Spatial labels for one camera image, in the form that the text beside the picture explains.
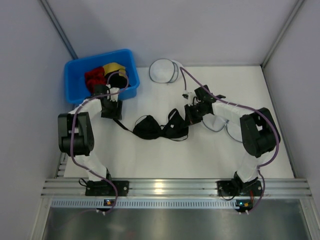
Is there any white mesh laundry bag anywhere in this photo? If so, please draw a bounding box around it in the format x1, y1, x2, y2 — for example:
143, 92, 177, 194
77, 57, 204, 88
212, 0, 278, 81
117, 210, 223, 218
201, 115, 243, 143
148, 58, 183, 84

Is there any black bra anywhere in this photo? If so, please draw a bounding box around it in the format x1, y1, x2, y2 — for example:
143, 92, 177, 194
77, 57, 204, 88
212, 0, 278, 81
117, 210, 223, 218
114, 108, 189, 142

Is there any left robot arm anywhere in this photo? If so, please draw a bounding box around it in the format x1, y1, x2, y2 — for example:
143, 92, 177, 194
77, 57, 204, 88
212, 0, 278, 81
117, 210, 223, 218
57, 84, 122, 183

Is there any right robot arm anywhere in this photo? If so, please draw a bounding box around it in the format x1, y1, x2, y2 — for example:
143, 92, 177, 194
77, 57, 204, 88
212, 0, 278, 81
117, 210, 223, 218
182, 85, 281, 184

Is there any yellow bra in bin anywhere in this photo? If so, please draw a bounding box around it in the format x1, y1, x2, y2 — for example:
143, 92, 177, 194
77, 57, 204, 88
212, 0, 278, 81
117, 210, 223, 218
103, 62, 126, 77

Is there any black garment in bin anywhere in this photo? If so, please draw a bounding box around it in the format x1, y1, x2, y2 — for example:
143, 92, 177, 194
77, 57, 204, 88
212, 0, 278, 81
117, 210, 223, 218
104, 69, 127, 89

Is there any red garment in bin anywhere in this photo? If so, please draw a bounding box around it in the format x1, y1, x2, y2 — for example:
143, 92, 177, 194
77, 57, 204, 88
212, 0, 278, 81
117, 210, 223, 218
84, 66, 107, 94

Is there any blue plastic bin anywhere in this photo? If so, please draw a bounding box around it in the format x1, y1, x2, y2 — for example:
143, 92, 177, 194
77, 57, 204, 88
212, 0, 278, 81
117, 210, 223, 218
64, 48, 140, 105

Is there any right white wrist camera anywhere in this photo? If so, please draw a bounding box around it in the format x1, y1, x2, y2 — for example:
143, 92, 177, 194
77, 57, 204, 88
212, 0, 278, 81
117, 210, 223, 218
182, 90, 197, 106

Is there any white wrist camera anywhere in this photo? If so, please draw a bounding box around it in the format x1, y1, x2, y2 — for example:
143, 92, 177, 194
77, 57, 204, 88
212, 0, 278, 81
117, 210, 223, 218
182, 90, 197, 106
106, 84, 121, 102

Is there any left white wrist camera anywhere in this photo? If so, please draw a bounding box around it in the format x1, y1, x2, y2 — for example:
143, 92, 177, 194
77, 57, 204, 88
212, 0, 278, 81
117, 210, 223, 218
106, 84, 121, 102

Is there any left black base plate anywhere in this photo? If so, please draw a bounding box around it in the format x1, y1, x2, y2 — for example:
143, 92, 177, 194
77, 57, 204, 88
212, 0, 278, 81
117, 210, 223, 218
85, 180, 129, 197

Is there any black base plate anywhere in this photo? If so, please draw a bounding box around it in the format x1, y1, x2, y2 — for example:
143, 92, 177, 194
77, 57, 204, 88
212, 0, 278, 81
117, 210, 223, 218
85, 180, 129, 197
217, 178, 263, 198

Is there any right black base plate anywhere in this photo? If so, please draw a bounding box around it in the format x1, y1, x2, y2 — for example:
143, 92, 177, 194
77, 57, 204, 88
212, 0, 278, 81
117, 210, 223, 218
217, 178, 263, 198

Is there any perforated cable duct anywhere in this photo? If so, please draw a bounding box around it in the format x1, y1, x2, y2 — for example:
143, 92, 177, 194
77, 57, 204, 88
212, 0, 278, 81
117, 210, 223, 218
51, 198, 239, 209

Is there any aluminium mounting rail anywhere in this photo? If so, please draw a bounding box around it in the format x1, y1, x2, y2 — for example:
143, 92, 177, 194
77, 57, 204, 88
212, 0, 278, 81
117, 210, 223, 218
41, 178, 312, 199

